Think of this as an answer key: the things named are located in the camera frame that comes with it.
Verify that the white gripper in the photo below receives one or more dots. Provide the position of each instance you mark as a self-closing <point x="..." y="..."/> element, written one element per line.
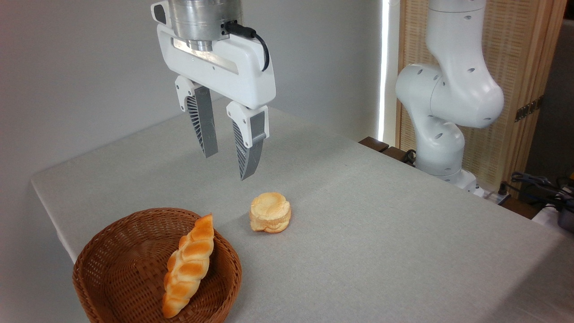
<point x="242" y="76"/>

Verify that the round puffy bread bun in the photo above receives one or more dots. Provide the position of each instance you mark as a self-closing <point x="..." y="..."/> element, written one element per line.
<point x="270" y="211"/>

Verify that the twisted braided bread loaf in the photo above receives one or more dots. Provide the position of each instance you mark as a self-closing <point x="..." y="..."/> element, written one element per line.
<point x="188" y="264"/>

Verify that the brown wicker basket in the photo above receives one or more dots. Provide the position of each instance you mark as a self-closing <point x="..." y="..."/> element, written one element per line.
<point x="121" y="269"/>

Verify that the dark brown wooden ledge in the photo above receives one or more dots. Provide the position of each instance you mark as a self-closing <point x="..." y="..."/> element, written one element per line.
<point x="374" y="143"/>

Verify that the grey tablecloth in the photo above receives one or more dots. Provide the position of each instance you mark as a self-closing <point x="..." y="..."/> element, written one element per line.
<point x="381" y="233"/>

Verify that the black screen hinge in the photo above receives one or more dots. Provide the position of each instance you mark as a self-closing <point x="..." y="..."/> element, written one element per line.
<point x="528" y="109"/>

